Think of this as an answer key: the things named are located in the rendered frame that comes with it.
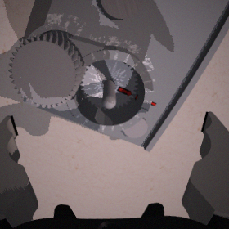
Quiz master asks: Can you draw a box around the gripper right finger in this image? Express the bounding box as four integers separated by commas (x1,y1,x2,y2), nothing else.
182,111,229,229

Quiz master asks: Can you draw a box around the grey gear with red arrow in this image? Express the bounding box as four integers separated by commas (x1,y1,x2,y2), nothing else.
80,59,138,110

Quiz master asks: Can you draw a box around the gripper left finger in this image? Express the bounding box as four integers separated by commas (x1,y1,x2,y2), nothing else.
0,116,38,229

